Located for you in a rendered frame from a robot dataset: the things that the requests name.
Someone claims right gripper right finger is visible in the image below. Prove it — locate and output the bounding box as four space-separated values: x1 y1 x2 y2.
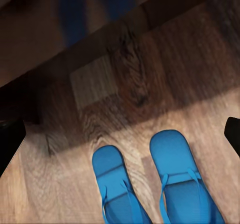
224 117 240 157

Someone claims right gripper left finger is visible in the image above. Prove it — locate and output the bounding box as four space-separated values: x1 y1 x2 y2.
0 117 26 177

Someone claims sandal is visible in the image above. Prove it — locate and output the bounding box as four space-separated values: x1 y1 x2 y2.
92 145 153 224
149 129 226 224

